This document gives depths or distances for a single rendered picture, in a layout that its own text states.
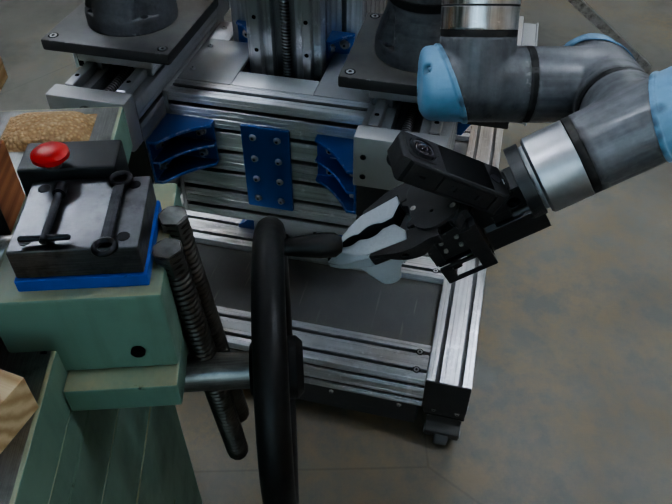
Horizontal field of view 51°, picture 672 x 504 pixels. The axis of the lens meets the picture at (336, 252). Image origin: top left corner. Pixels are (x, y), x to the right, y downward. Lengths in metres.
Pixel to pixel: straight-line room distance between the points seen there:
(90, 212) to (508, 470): 1.19
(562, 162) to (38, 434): 0.48
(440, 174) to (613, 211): 1.65
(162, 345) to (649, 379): 1.40
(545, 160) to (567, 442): 1.08
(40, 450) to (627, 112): 0.54
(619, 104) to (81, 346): 0.49
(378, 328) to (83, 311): 0.99
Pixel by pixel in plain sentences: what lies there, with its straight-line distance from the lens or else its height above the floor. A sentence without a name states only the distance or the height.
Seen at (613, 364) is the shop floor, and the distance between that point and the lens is 1.82.
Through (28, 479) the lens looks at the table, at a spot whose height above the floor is 0.89.
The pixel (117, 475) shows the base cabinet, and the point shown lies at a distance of 0.80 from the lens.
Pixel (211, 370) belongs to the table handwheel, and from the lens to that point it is 0.67.
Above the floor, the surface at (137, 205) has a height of 1.00.
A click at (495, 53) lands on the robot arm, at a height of 1.03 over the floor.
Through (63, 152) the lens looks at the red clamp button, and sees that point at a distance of 0.61.
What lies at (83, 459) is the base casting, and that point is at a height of 0.79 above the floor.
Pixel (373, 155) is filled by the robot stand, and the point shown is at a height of 0.75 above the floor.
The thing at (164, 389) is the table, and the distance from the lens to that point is 0.61.
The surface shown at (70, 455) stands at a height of 0.82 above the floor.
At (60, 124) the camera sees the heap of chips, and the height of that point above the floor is 0.92.
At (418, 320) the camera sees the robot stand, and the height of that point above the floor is 0.21.
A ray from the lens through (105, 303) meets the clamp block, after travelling 0.57.
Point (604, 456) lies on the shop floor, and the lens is 1.66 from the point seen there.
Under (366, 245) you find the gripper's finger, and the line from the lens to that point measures 0.68.
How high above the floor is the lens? 1.35
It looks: 44 degrees down
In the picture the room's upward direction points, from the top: straight up
